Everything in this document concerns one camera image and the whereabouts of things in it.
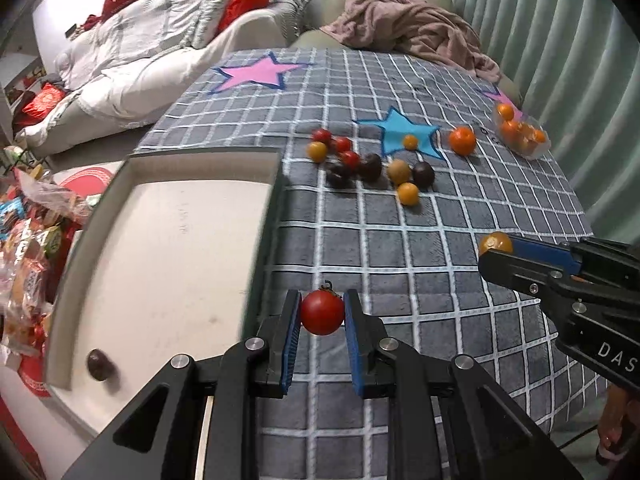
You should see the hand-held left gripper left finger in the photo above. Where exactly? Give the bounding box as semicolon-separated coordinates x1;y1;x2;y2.
62;289;303;480

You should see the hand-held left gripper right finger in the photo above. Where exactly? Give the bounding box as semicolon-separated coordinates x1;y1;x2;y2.
343;289;583;480

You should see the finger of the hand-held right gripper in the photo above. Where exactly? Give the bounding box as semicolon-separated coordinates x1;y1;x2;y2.
477;250;568;302
511;237;640;288

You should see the white tray with dark rim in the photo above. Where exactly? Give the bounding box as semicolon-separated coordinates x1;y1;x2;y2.
42;147;286;441

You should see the dark passion fruit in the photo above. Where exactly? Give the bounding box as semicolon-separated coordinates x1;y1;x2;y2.
326;162;357;190
411;161;435;188
86;350;117;383
357;153;383;182

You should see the person's right hand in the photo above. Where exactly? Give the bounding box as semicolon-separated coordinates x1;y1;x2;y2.
596;387;633;466

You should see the grey checkered star blanket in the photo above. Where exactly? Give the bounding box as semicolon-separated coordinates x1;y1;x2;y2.
131;47;608;441

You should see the clear plastic fruit container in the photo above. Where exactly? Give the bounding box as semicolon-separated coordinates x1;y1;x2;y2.
492;101;552;161

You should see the tan round fruit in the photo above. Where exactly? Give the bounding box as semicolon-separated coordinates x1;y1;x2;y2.
386;159;412;186

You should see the pale green curtain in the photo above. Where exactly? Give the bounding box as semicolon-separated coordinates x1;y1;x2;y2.
452;0;640;251

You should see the pink crumpled cloth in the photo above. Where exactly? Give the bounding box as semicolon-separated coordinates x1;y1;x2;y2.
320;0;502;83

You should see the pile of snack packets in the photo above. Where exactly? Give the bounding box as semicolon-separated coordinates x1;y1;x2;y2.
0;145;101;361

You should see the white quilt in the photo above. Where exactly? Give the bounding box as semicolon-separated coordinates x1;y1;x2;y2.
15;0;301;156

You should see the plain red pillow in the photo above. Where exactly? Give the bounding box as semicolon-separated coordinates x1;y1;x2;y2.
217;0;275;33

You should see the red patterned cushion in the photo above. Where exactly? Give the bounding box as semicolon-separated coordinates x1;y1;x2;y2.
22;85;66;121

